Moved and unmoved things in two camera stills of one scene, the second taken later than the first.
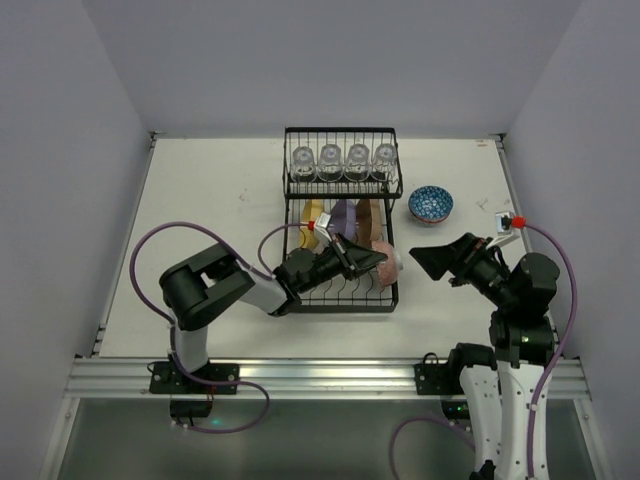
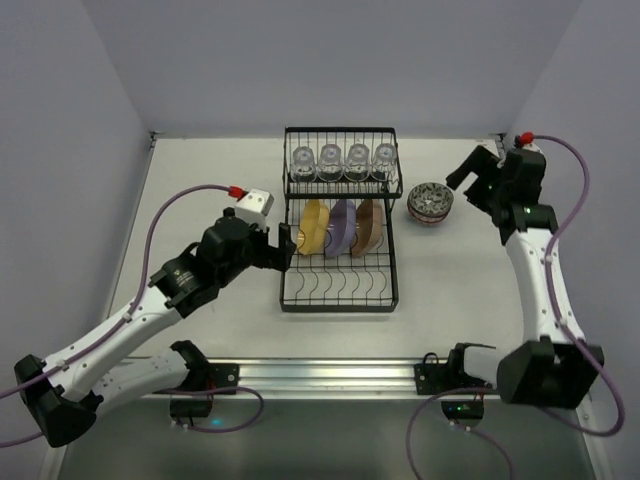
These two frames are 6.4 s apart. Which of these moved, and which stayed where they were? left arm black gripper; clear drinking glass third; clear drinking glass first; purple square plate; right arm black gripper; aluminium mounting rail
Moved: right arm black gripper; left arm black gripper
Stayed: clear drinking glass third; purple square plate; aluminium mounting rail; clear drinking glass first
